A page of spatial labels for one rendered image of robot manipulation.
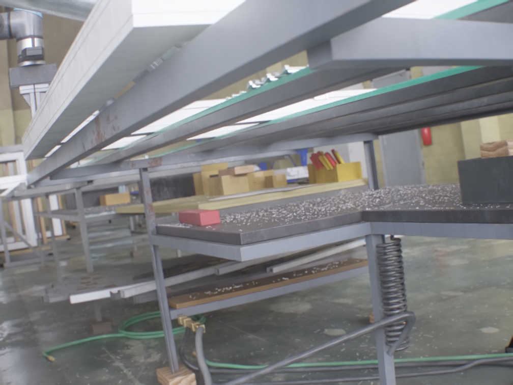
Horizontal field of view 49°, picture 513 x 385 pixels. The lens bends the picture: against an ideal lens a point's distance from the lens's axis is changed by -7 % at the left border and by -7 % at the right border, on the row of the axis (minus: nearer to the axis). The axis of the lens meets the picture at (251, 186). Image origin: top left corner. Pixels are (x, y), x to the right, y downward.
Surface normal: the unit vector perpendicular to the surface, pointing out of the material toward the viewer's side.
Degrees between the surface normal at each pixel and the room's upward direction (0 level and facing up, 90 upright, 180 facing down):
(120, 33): 90
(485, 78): 90
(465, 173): 90
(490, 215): 90
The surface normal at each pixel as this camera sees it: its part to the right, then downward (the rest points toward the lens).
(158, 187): 0.44, 0.00
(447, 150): -0.90, 0.13
